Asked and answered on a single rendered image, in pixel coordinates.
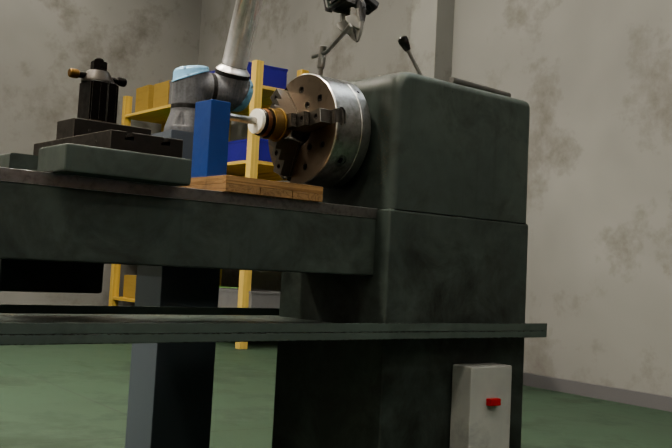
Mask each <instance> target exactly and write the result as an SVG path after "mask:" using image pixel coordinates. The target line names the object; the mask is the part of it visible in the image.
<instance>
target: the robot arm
mask: <svg viewBox="0 0 672 448"><path fill-rule="evenodd" d="M323 2H324V8H325V11H327V12H331V13H332V11H333V12H336V13H341V15H340V20H341V22H338V23H337V28H338V29H339V30H341V31H343V30H344V29H345V28H346V27H347V25H348V24H349V23H351V24H352V25H353V27H352V28H351V29H350V30H349V31H348V32H347V33H346V34H348V35H349V36H350V38H351V39H352V40H353V41H354V42H358V41H359V40H360V38H361V34H362V31H363V27H364V21H365V17H366V15H369V14H370V13H372V12H373V11H374V10H376V9H377V8H378V5H379V2H378V1H377V0H327V5H328V8H327V7H326V4H325V0H323ZM262 3H263V0H236V2H235V7H234V11H233V16H232V20H231V24H230V29H229V33H228V37H227V42H226V46H225V51H224V55H223V59H222V63H221V64H220V65H218V66H217V67H216V69H215V73H210V72H209V71H210V70H209V67H207V66H202V65H189V66H181V67H178V68H176V69H175V70H174V72H173V80H172V94H171V109H170V114H169V116H168V119H167V121H166V124H165V126H164V131H167V130H179V131H187V132H194V120H195V104H196V102H200V101H205V100H210V99H214V100H220V101H225V102H230V103H231V108H230V112H231V111H234V112H240V111H243V110H244V109H245V108H246V107H247V106H248V105H249V103H250V101H251V99H252V95H253V83H252V81H251V80H250V79H249V78H250V74H249V73H248V71H247V66H248V62H249V58H250V54H251V49H252V45H253V41H254V37H255V32H256V28H257V24H258V20H259V15H260V11H261V7H262Z"/></svg>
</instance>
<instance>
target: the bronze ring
mask: <svg viewBox="0 0 672 448"><path fill-rule="evenodd" d="M259 109H261V110H263V111H264V113H265V116H266V123H265V127H264V129H263V130H262V132H261V133H259V134H255V135H257V136H261V137H263V138H265V139H270V140H271V141H273V142H278V141H280V140H281V139H282V138H285V137H287V136H288V135H289V134H290V133H291V130H289V129H287V126H288V118H287V114H286V112H285V111H284V110H283V109H281V108H276V109H272V108H267V109H264V108H259Z"/></svg>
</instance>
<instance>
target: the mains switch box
mask: <svg viewBox="0 0 672 448"><path fill-rule="evenodd" d="M511 381H512V366H511V365H506V364H499V363H475V364H454V365H453V372H452V397H451V422H450V447H449V448H509V438H510V409H511Z"/></svg>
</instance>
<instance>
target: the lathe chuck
mask: <svg viewBox="0 0 672 448"><path fill-rule="evenodd" d="M286 88H287V90H288V92H289V94H290V96H291V98H292V100H293V102H294V104H295V106H296V108H297V110H298V112H299V113H300V112H302V111H307V112H311V111H313V110H316V109H318V108H323V109H328V110H334V109H340V108H342V110H343V114H344V124H343V125H340V122H336V123H333V124H330V125H328V126H325V127H322V128H320V129H317V130H315V131H312V132H311V133H309V132H308V133H306V132H301V131H295V130H291V133H290V134H289V135H288V136H287V137H293V138H295V139H298V140H302V141H304V142H306V143H304V144H303V145H301V146H300V149H299V152H298V156H297V160H296V163H295V167H294V170H293V174H292V177H291V181H290V183H296V184H304V185H312V186H320V187H323V188H325V187H329V186H331V185H333V184H335V183H337V182H338V181H339V180H340V179H341V178H342V177H343V176H344V175H345V174H346V173H347V171H348V170H349V168H350V167H351V165H352V163H353V161H354V159H355V157H356V154H357V151H358V148H359V144H360V139H361V132H362V118H361V110H360V106H359V102H358V100H357V97H356V95H355V93H354V92H353V90H352V89H351V88H350V87H349V86H348V85H347V84H346V83H345V82H343V81H341V80H338V79H334V78H330V77H325V76H321V75H316V74H311V73H307V74H302V75H300V76H298V77H296V78H294V79H293V80H292V81H291V82H289V83H288V85H287V86H286ZM272 151H273V147H272V146H271V145H269V152H270V157H271V160H272V163H273V166H274V165H275V162H276V158H275V157H273V156H272ZM341 155H344V156H345V158H346V159H345V162H344V163H343V164H342V165H339V166H338V165H336V164H335V161H336V159H337V158H338V157H339V156H341Z"/></svg>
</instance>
